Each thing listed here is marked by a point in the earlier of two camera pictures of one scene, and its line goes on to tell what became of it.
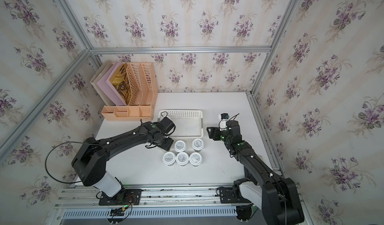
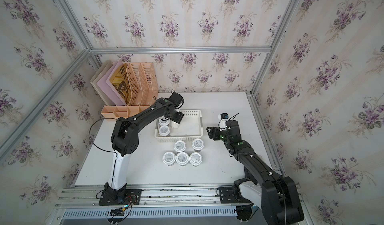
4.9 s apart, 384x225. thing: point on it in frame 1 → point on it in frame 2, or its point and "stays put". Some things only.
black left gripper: (168, 146) → (179, 118)
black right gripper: (216, 130) stays put
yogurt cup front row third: (182, 158) stays put
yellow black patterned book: (120, 80) stays put
